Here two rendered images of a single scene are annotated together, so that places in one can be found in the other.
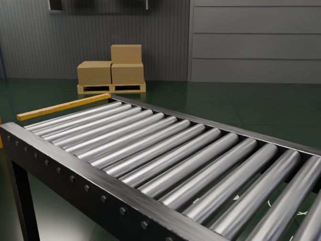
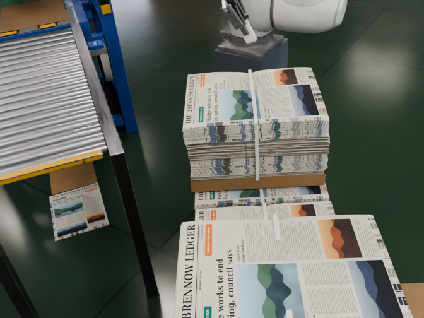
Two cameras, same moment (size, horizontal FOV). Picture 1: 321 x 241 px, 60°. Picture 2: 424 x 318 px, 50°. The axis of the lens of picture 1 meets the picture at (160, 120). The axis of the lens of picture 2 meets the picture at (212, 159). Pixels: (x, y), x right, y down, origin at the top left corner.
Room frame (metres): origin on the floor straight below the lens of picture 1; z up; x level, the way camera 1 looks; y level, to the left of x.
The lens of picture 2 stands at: (1.83, 1.51, 1.70)
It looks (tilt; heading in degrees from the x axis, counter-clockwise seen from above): 38 degrees down; 213
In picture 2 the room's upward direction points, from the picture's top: 6 degrees counter-clockwise
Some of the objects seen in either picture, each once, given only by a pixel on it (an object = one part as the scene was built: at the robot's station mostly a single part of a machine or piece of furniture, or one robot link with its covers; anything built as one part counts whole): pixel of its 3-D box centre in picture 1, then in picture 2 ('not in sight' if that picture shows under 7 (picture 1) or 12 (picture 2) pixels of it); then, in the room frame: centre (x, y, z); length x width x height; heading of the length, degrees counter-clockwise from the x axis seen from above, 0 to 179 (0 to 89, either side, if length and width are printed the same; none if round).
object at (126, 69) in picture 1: (112, 67); not in sight; (4.82, 0.83, 0.35); 1.23 x 0.93 x 0.70; 85
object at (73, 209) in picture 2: not in sight; (77, 209); (0.68, -0.13, 0.00); 0.37 x 0.29 x 0.01; 49
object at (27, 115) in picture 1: (69, 105); (36, 171); (1.15, 0.39, 0.81); 0.43 x 0.03 x 0.02; 139
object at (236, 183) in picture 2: not in sight; (217, 154); (0.89, 0.93, 0.86); 0.29 x 0.16 x 0.04; 29
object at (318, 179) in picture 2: not in sight; (290, 149); (0.78, 1.12, 0.86); 0.29 x 0.16 x 0.04; 29
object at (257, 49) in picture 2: not in sight; (246, 36); (0.42, 0.80, 1.03); 0.22 x 0.18 x 0.06; 85
